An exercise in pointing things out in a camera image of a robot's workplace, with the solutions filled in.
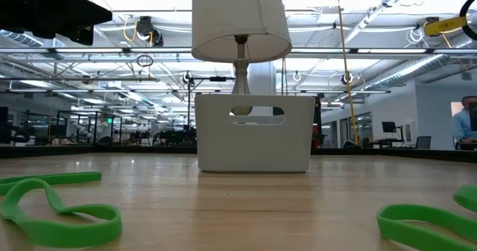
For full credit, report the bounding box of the green rubber band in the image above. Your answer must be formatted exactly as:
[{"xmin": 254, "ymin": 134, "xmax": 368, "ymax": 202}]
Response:
[
  {"xmin": 0, "ymin": 171, "xmax": 103, "ymax": 197},
  {"xmin": 376, "ymin": 203, "xmax": 477, "ymax": 251},
  {"xmin": 452, "ymin": 185, "xmax": 477, "ymax": 214},
  {"xmin": 0, "ymin": 177, "xmax": 123, "ymax": 250}
]

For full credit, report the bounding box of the grey plastic bin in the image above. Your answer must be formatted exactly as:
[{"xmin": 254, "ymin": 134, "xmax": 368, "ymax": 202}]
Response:
[{"xmin": 194, "ymin": 93, "xmax": 316, "ymax": 174}]

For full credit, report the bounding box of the white shade table lamp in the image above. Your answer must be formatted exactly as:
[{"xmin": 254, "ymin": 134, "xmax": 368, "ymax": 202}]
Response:
[{"xmin": 191, "ymin": 0, "xmax": 293, "ymax": 117}]

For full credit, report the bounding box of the black office chair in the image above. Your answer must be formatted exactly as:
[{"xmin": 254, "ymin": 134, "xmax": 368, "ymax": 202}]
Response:
[{"xmin": 414, "ymin": 135, "xmax": 433, "ymax": 150}]

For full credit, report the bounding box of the person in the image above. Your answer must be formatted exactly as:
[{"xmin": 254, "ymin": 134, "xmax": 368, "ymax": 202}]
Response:
[{"xmin": 450, "ymin": 95, "xmax": 477, "ymax": 151}]

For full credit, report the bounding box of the yellow hanging cable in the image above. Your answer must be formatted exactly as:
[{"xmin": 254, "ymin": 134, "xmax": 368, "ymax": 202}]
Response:
[{"xmin": 335, "ymin": 0, "xmax": 360, "ymax": 146}]

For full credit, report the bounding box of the ceiling cord reel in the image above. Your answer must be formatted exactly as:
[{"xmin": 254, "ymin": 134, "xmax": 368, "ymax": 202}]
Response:
[{"xmin": 134, "ymin": 15, "xmax": 165, "ymax": 48}]

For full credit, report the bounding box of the black metal table frame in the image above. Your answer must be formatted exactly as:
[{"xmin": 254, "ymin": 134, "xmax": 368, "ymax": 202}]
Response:
[{"xmin": 0, "ymin": 144, "xmax": 477, "ymax": 164}]

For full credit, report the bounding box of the yellow cable tag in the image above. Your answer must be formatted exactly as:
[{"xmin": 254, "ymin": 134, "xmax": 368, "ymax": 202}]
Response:
[{"xmin": 423, "ymin": 16, "xmax": 469, "ymax": 37}]

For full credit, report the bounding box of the black cable loop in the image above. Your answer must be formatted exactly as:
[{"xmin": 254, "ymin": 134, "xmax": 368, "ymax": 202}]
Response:
[{"xmin": 458, "ymin": 0, "xmax": 477, "ymax": 42}]

